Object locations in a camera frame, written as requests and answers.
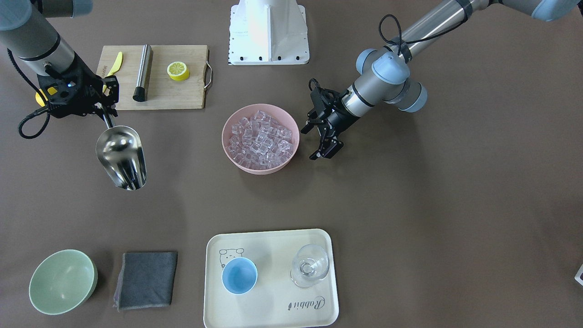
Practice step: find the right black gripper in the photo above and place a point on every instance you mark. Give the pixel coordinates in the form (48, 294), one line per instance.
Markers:
(89, 84)

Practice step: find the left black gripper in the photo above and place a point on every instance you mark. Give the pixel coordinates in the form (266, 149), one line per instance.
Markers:
(338, 119)

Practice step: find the metal ice scoop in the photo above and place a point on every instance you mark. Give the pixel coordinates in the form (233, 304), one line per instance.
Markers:
(120, 151)

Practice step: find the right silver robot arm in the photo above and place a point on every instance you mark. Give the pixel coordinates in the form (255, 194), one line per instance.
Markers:
(30, 37)

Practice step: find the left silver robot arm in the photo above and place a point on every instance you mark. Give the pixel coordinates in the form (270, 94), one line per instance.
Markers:
(384, 76)

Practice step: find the clear ice cubes pile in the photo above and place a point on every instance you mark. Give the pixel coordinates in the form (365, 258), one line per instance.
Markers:
(259, 142)

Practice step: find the light blue cup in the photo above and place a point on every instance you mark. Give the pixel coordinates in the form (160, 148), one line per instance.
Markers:
(239, 276)

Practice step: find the whole yellow lemon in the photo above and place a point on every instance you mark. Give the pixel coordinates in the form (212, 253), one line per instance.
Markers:
(42, 97)

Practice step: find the yellow plastic knife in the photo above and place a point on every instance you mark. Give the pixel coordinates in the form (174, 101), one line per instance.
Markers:
(114, 67)

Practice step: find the pink bowl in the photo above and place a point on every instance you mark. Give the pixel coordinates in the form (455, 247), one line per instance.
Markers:
(278, 114)

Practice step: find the steel cylinder muddler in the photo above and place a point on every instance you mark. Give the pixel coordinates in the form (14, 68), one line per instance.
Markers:
(141, 89)

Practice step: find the wooden cutting board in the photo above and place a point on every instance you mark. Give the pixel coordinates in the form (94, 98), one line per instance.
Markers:
(164, 93)

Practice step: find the half lemon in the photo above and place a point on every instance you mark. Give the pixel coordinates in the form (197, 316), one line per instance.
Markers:
(178, 71)

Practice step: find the clear wine glass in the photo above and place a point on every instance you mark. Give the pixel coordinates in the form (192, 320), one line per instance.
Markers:
(309, 266)

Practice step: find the cream serving tray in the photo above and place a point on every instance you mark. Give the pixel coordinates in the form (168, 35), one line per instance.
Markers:
(275, 301)

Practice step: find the green bowl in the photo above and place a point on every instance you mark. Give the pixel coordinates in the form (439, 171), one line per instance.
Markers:
(62, 282)

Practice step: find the dark grey cloth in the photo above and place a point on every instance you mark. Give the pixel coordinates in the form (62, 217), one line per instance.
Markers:
(146, 280)

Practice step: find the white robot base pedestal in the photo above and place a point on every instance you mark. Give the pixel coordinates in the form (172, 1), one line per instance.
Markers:
(268, 32)

